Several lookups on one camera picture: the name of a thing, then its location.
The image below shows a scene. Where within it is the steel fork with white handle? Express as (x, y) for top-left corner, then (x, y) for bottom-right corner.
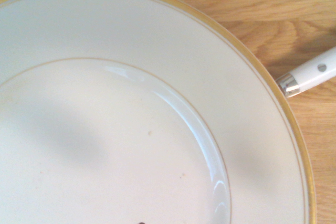
(278, 45), (336, 99)

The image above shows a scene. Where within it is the white plate with gold rim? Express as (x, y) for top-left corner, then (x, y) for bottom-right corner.
(0, 0), (317, 224)

